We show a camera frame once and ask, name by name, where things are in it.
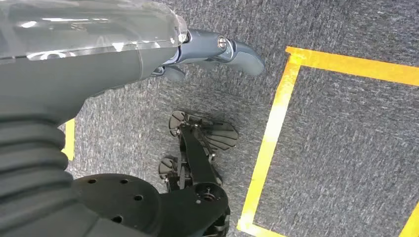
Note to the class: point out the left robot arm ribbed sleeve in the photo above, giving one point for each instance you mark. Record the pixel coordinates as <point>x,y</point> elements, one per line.
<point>29,163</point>

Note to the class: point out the yellow floor tape marking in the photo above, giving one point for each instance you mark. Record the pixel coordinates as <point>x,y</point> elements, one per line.
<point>278,111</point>
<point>69,140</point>

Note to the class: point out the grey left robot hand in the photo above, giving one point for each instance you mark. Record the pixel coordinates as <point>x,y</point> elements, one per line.
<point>82,65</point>

